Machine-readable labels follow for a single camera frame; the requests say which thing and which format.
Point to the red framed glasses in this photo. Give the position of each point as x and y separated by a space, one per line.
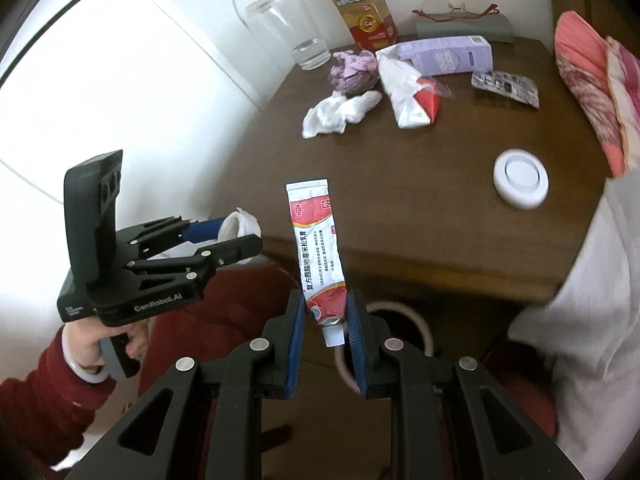
440 6

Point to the purple carton box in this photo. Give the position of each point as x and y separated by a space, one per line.
450 57

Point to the person's left forearm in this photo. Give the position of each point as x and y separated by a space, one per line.
45 400

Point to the clear drinking glass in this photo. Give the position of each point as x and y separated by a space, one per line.
295 30

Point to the small crumpled white tissue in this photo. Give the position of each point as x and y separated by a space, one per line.
335 115

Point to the white round disc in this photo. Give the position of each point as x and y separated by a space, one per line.
520 180

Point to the pink bin with black bag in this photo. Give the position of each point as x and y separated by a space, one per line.
400 322

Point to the person's red trouser leg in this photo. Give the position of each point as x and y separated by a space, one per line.
225 320

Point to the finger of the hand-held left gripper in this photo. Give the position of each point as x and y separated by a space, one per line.
225 252
205 231

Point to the wooden nightstand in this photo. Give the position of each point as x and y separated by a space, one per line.
425 240

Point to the pink striped pillow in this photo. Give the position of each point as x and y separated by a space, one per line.
590 85

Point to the red white ointment tube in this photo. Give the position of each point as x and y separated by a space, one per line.
315 240

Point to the white tape roll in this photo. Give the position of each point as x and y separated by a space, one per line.
240 222

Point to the grey striped garment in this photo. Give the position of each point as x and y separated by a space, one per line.
590 310

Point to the grey glasses case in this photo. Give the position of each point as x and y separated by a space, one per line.
495 27

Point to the white red plastic bag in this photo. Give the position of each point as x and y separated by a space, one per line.
405 95

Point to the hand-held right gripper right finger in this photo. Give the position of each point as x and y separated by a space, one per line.
356 345

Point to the person's left hand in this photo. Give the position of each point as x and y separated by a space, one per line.
82 347

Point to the white wardrobe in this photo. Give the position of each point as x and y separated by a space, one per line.
125 85

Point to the silver blister pack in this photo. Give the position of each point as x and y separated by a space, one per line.
505 85

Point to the crumpled purple tissue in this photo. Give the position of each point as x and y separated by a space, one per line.
352 72

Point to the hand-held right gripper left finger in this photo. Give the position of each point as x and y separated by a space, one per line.
296 350

